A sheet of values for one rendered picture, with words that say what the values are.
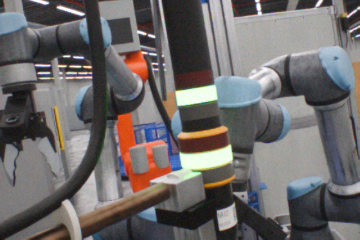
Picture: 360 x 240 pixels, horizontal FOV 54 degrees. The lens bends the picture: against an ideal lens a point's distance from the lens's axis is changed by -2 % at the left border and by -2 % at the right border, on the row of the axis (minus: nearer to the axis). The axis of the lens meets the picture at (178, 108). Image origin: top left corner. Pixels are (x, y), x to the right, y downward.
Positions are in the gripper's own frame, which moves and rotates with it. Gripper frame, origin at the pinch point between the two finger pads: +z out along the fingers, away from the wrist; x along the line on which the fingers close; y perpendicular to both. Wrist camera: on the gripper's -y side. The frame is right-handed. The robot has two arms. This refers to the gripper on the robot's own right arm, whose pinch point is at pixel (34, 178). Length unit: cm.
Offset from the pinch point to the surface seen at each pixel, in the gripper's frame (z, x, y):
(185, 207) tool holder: -5, -22, -55
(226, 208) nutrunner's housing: -3, -26, -52
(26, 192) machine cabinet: 83, 98, 393
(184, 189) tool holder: -6, -22, -54
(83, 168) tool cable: -10, -16, -58
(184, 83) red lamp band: -14, -24, -52
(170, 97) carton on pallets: 2, -172, 760
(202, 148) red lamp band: -9, -24, -53
